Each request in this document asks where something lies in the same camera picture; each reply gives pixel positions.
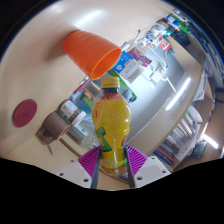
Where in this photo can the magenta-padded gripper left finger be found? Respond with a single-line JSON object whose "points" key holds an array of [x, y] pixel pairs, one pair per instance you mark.
{"points": [[75, 171]]}

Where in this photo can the white bottle with red label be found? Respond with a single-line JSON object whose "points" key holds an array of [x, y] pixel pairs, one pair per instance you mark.
{"points": [[164, 44]]}

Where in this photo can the pink packet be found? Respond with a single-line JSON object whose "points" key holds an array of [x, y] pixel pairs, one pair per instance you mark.
{"points": [[141, 57]]}

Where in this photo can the white tube ceiling light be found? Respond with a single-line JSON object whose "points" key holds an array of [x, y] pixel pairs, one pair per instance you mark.
{"points": [[210, 141]]}

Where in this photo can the brown mug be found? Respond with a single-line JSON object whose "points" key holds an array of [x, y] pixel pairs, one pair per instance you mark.
{"points": [[55, 126]]}

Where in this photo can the clear glass bottle, white cap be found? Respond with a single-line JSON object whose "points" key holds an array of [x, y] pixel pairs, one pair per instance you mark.
{"points": [[83, 136]]}

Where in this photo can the yellow drink bottle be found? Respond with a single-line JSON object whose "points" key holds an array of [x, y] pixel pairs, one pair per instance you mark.
{"points": [[111, 123]]}

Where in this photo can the white desk lamp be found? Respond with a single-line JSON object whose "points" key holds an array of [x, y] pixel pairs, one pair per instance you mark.
{"points": [[178, 94]]}

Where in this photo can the blue and white carton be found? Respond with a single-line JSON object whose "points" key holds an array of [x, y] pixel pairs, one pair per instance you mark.
{"points": [[126, 66]]}

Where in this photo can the flat round red coaster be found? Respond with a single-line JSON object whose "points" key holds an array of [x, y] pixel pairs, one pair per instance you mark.
{"points": [[24, 113]]}

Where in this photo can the orange plastic cup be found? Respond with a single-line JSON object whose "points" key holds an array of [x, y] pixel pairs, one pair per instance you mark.
{"points": [[86, 50]]}

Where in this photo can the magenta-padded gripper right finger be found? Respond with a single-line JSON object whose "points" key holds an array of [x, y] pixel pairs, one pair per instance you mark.
{"points": [[151, 170]]}

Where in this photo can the wooden shelf unit with books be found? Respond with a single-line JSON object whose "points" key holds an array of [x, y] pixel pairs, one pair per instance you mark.
{"points": [[180, 136]]}

